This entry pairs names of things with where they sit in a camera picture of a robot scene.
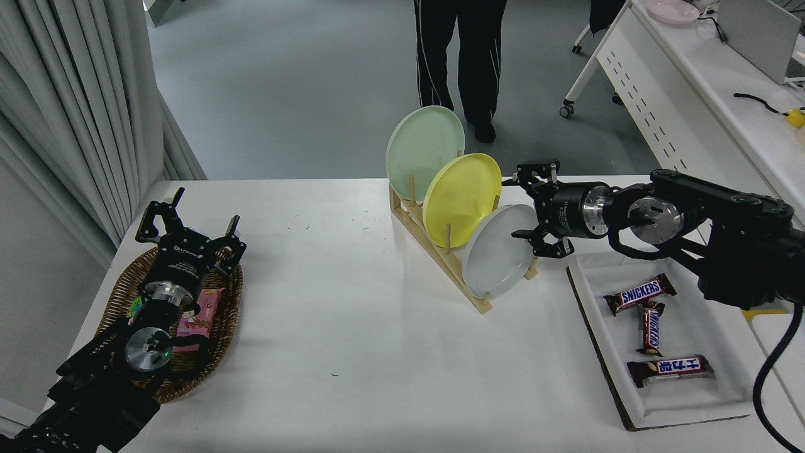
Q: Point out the small yellow object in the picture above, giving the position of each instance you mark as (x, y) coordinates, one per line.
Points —
(796, 118)

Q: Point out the person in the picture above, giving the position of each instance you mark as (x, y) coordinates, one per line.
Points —
(434, 50)

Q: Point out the white rectangular tray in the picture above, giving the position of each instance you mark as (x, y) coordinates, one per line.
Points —
(685, 314)

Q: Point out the pink plate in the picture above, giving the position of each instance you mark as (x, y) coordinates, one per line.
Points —
(673, 11)

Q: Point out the grey plate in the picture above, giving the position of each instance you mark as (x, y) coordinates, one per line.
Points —
(497, 258)

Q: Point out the brown wicker basket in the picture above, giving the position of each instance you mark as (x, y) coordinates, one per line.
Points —
(226, 314)

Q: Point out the short Snickers bar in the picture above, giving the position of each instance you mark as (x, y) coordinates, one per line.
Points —
(651, 330)

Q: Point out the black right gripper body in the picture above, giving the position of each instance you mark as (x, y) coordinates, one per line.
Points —
(563, 211)

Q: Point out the wooden plate rack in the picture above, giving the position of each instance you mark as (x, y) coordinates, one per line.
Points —
(440, 261)

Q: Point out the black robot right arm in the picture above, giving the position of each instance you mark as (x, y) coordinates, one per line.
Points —
(742, 239)

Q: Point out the grey laptop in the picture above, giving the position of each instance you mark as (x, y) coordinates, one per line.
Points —
(755, 31)

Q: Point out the pink snack bar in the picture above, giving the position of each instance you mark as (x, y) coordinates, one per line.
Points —
(201, 314)

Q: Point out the long Snickers bar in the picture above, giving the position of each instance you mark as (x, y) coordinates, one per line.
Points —
(641, 294)

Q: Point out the grey curtain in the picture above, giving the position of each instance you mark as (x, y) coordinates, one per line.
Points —
(63, 94)

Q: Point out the yellow plate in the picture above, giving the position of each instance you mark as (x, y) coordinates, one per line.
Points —
(462, 195)

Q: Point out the green plate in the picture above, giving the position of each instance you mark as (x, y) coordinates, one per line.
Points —
(418, 148)

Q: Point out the white desk with perforated panel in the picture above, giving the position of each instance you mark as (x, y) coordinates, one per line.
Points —
(692, 94)

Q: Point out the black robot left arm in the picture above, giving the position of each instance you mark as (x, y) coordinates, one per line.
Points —
(94, 390)

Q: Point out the green snack packet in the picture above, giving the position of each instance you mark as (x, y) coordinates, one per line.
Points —
(135, 308)

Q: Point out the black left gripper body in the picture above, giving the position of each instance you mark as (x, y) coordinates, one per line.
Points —
(182, 261)

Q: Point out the white side table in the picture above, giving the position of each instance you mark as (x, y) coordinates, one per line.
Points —
(767, 327)

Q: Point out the Snickers bar with Chinese print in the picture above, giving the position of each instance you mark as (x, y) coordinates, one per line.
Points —
(673, 368)

